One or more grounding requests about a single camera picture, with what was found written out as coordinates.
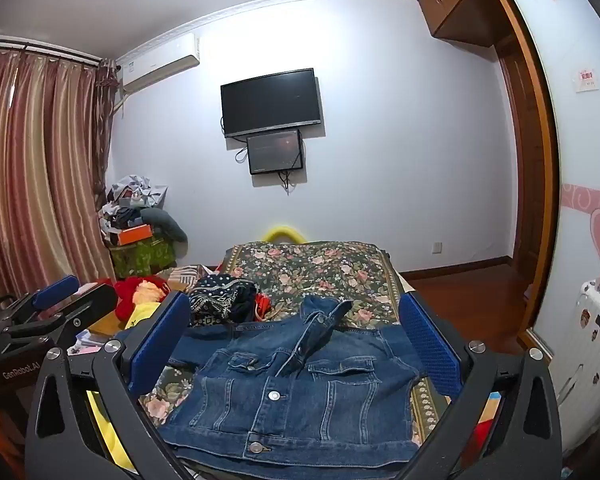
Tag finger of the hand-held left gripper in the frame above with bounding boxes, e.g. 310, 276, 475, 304
5, 284, 120, 356
0, 275, 81, 328

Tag green patterned cloth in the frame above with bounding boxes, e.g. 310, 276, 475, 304
109, 240, 177, 281

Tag floral green bedspread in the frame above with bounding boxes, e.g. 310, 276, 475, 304
139, 240, 453, 448

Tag white wall label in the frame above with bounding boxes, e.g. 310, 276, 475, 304
572, 67, 600, 94

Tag white air conditioner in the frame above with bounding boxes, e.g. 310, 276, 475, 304
116, 32, 202, 95

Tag orange box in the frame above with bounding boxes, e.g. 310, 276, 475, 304
117, 225, 155, 247

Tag dark grey garment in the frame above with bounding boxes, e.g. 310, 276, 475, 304
140, 208, 189, 244

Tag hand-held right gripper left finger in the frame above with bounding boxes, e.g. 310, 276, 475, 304
24, 291, 201, 480

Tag small black wall monitor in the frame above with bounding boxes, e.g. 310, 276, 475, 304
246, 129, 305, 176

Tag black wall television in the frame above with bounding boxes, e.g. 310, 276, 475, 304
220, 67, 325, 139

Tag striped cloth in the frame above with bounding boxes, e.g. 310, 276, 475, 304
169, 266, 202, 292

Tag blue denim jacket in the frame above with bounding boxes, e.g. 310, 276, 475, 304
114, 295, 421, 466

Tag white sliding door heart print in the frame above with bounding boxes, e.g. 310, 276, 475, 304
500, 0, 600, 361

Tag red garment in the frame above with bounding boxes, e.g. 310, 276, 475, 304
113, 275, 172, 322

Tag dark patterned knit garment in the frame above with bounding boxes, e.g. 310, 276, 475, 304
187, 274, 260, 329

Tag wooden overhead cabinet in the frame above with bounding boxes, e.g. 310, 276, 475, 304
416, 0, 507, 49

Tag yellow cloth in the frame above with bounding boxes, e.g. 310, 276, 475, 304
84, 389, 137, 472

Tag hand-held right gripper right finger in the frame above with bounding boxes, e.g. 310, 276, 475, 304
394, 293, 564, 480

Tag wooden door frame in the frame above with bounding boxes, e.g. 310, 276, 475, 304
482, 0, 562, 362

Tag striped pink curtain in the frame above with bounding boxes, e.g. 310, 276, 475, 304
0, 42, 120, 302

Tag yellow ring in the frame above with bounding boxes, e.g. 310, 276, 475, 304
261, 226, 309, 246

